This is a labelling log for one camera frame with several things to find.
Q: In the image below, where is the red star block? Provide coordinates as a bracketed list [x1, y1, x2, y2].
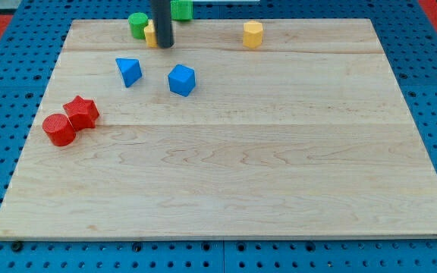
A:
[63, 96, 99, 131]

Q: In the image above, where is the yellow block behind rod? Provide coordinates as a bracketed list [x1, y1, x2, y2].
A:
[143, 20, 158, 48]

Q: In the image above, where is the yellow hexagon block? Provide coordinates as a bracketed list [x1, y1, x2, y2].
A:
[243, 20, 263, 49]

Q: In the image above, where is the red cylinder block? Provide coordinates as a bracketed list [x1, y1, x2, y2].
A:
[42, 114, 76, 146]

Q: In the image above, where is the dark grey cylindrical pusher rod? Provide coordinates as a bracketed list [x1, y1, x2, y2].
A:
[150, 0, 174, 49]

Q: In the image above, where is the blue cube block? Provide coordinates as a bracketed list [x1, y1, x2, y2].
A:
[168, 64, 196, 97]

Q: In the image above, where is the blue triangle block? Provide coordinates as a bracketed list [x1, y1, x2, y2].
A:
[115, 58, 143, 88]

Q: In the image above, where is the green cylinder block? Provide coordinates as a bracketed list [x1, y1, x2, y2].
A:
[127, 12, 149, 39]

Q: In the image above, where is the light wooden board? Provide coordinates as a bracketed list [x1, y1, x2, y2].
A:
[0, 19, 437, 241]

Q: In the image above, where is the green cube block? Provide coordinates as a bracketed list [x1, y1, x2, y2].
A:
[170, 0, 193, 21]

